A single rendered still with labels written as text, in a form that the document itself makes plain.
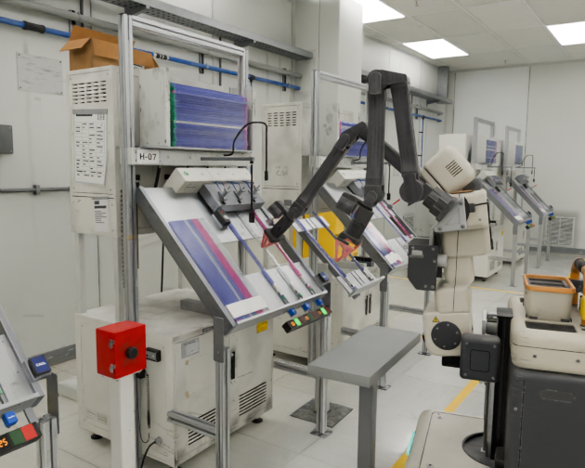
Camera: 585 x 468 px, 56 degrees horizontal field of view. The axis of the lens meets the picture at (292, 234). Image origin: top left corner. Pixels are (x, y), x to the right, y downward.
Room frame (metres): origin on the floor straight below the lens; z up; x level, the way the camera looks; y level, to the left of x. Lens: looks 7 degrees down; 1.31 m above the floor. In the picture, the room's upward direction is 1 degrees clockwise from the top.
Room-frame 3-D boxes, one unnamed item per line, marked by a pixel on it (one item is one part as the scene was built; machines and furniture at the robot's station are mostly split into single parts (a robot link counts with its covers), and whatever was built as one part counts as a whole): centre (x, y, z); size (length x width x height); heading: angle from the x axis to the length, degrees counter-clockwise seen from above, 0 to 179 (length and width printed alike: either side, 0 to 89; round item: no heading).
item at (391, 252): (3.75, -0.41, 0.65); 1.01 x 0.73 x 1.29; 56
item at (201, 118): (2.61, 0.42, 1.52); 0.51 x 0.13 x 0.27; 146
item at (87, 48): (2.69, 0.73, 1.82); 0.68 x 0.30 x 0.20; 146
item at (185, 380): (2.63, 0.55, 0.31); 0.70 x 0.65 x 0.62; 146
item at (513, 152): (7.99, -3.03, 0.95); 1.36 x 0.82 x 1.90; 56
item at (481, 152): (6.79, -2.21, 0.95); 1.36 x 0.82 x 1.90; 56
